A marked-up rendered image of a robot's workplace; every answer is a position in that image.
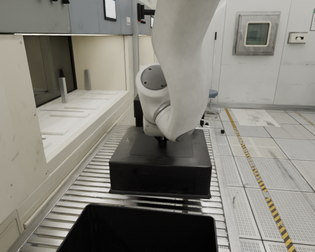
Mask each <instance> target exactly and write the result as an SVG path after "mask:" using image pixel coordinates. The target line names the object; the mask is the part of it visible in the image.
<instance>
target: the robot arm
mask: <svg viewBox="0 0 315 252"><path fill-rule="evenodd" d="M219 2H220V0H157V3H156V8H155V13H154V19H153V24H152V30H151V44H152V48H153V51H154V53H155V56H156V58H157V60H158V62H159V63H151V64H148V65H146V66H144V67H143V68H142V69H141V70H140V71H139V72H138V73H137V75H136V79H135V84H136V88H137V92H138V96H139V100H140V104H141V108H142V111H143V133H145V134H146V135H147V136H154V138H156V140H158V143H159V144H160V139H161V137H164V143H165V144H167V141H171V142H176V143H177V142H181V141H183V140H185V139H186V138H188V137H189V136H190V135H191V134H192V133H193V131H194V130H195V129H196V127H197V125H198V124H199V122H200V120H201V118H202V116H203V114H204V112H205V110H206V107H207V104H208V100H209V78H208V72H207V67H206V63H205V60H204V56H203V51H202V42H203V39H204V37H205V34H206V32H207V30H208V27H209V25H210V23H211V21H212V18H213V16H214V14H215V11H216V9H217V7H218V5H219Z"/></svg>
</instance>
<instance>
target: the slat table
mask: <svg viewBox="0 0 315 252"><path fill-rule="evenodd" d="M129 127H136V124H126V123H116V124H115V126H114V127H113V128H112V129H111V130H110V131H109V133H108V134H107V135H106V136H105V137H104V138H103V140H102V141H101V142H100V143H99V144H98V145H97V147H96V148H95V149H94V150H93V151H92V152H91V154H90V155H89V156H88V157H87V158H86V159H85V161H84V162H83V163H82V164H81V165H80V166H79V167H78V169H77V170H76V171H75V172H74V173H73V174H72V176H71V177H70V178H69V179H68V180H67V181H66V183H65V184H64V185H63V186H62V187H61V188H60V190H59V191H58V192H57V193H56V194H55V195H54V197H53V198H52V199H51V200H50V201H49V202H48V203H47V205H46V206H45V207H44V208H43V209H42V210H41V212H40V213H39V214H38V215H37V216H36V217H35V219H34V220H33V221H32V222H31V223H30V224H29V226H28V227H27V228H26V229H25V230H24V231H23V233H22V234H21V235H20V236H19V237H18V238H17V239H16V241H15V242H14V243H13V244H12V245H11V246H10V248H9V249H8V250H7V251H6V252H56V251H57V249H54V248H45V247H37V246H31V244H37V245H46V246H54V247H59V246H60V244H61V243H62V241H63V240H61V239H52V238H44V237H38V235H42V236H51V237H59V238H65V237H66V235H67V234H68V231H61V230H52V229H44V227H48V228H57V229H67V230H70V229H71V227H72V226H73V223H64V222H54V221H50V220H58V221H67V222H75V221H76V220H77V218H78V216H70V215H60V214H55V213H61V214H71V215H80V214H81V212H82V210H81V209H84V207H85V206H86V205H88V204H87V203H92V204H106V205H116V206H119V207H120V206H121V207H126V206H128V207H139V208H150V209H161V210H172V211H182V213H188V212H194V213H201V214H202V215H207V216H212V217H214V219H215V221H217V222H223V223H215V225H216V229H223V230H225V231H220V230H217V231H216V234H217V237H222V238H226V239H217V243H218V246H224V247H228V249H227V248H218V252H243V251H242V247H241V242H240V238H239V234H238V230H237V225H236V221H235V217H234V213H233V208H232V204H231V200H230V195H229V191H228V187H227V183H226V178H225V174H224V170H223V166H222V161H221V157H220V153H219V149H218V144H217V140H216V136H215V131H214V128H210V127H196V128H195V129H202V130H203V131H204V135H205V139H206V143H207V147H208V152H209V156H210V160H211V162H212V163H211V164H212V172H211V173H213V174H211V177H212V178H211V183H210V186H214V187H210V191H216V192H210V193H211V196H214V197H211V199H197V198H180V197H163V196H149V197H142V196H130V195H125V194H120V195H118V194H107V193H109V190H110V187H111V183H110V171H109V163H108V162H109V159H110V158H111V157H112V155H113V153H114V151H115V150H116V148H117V146H118V145H119V143H120V141H121V139H122V137H123V136H124V134H125V133H126V131H127V129H128V128H129ZM98 165H100V166H98ZM100 169H102V170H100ZM87 172H88V173H87ZM98 173H101V174H98ZM84 176H85V177H84ZM94 177H98V178H94ZM86 181H91V182H86ZM98 182H103V183H98ZM77 185H81V186H77ZM87 186H93V187H87ZM99 187H101V188H99ZM73 190H78V191H73ZM83 191H90V192H83ZM95 192H98V193H95ZM69 195H73V196H69ZM76 196H84V197H76ZM87 197H95V198H87ZM153 197H160V198H153ZM102 198H107V199H102ZM165 198H172V199H165ZM110 199H118V200H110ZM177 199H182V200H177ZM126 200H129V201H126ZM189 200H196V201H189ZM65 201H74V202H65ZM132 201H140V202H132ZM200 201H202V202H200ZM76 202H85V203H76ZM144 202H152V203H144ZM211 202H219V203H211ZM155 203H163V204H155ZM166 204H174V205H166ZM177 205H182V206H177ZM189 206H197V207H189ZM60 207H70V208H80V209H70V208H60ZM200 207H202V208H200ZM207 207H208V208H207ZM211 208H220V209H211ZM188 214H189V213H188ZM208 214H215V215H208ZM216 215H222V216H216Z"/></svg>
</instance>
